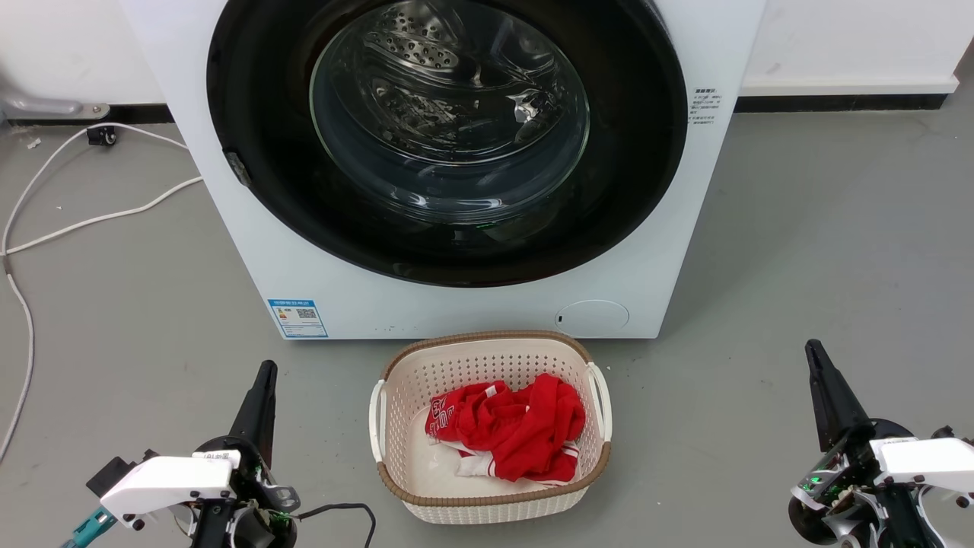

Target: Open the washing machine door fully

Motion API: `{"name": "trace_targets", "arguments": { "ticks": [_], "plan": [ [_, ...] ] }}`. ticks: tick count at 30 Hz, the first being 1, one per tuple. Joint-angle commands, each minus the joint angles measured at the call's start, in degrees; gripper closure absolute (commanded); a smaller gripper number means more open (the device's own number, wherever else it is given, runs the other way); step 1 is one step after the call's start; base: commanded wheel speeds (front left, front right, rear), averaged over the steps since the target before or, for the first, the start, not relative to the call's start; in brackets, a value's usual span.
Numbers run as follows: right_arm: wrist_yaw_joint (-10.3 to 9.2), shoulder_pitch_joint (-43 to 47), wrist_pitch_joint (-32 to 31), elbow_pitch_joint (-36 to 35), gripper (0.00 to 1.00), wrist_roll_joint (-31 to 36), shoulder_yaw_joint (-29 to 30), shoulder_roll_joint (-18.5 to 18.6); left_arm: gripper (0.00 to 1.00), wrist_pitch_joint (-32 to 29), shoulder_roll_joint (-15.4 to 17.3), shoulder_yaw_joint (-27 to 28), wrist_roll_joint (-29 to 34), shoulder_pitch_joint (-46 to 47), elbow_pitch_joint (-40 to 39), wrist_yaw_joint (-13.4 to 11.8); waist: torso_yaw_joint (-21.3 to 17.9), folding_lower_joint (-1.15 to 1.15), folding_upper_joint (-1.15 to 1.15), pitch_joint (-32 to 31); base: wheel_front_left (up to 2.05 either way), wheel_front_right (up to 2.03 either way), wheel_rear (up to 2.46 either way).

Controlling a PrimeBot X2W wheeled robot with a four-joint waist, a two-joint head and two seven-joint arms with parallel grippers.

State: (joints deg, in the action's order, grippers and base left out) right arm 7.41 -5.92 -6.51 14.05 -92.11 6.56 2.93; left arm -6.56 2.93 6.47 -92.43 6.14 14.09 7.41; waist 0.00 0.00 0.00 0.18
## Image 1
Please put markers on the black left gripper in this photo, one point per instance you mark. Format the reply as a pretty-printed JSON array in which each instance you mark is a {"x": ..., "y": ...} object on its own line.
[{"x": 262, "y": 517}]

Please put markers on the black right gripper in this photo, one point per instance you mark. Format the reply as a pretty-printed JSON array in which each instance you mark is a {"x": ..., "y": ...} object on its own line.
[{"x": 845, "y": 472}]

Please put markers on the black round glass washer door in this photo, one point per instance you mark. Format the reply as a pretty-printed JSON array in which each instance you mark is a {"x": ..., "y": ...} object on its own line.
[{"x": 266, "y": 198}]

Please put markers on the white front-load washing machine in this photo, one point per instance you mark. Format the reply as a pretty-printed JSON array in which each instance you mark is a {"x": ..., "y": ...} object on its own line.
[{"x": 456, "y": 312}]

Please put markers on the blue energy label sticker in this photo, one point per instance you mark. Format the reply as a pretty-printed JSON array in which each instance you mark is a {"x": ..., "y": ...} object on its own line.
[{"x": 298, "y": 318}]

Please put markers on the black right wrist plug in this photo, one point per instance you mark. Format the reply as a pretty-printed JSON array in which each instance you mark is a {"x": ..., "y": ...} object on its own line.
[{"x": 947, "y": 434}]

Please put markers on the beige plastic laundry basket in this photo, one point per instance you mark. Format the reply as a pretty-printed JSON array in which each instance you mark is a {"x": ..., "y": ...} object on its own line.
[{"x": 487, "y": 354}]

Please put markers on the round white filter cover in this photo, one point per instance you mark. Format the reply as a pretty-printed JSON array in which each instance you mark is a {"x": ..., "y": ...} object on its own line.
[{"x": 592, "y": 315}]

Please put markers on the red sports jersey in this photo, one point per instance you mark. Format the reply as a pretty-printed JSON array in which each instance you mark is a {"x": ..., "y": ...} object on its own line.
[{"x": 525, "y": 434}]

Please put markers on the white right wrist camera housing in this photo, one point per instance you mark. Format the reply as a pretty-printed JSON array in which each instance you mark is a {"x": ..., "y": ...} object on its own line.
[{"x": 928, "y": 460}]

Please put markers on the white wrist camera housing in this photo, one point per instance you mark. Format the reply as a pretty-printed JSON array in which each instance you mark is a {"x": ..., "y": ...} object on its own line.
[
  {"x": 928, "y": 460},
  {"x": 167, "y": 483}
]

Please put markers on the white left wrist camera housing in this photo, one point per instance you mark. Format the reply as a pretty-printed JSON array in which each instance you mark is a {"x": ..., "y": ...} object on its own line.
[{"x": 167, "y": 483}]

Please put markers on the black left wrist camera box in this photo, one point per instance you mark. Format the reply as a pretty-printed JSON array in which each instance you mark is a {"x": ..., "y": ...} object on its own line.
[{"x": 114, "y": 473}]

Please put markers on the grey metal floor bracket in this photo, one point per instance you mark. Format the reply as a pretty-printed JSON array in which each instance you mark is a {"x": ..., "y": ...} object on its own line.
[{"x": 38, "y": 105}]

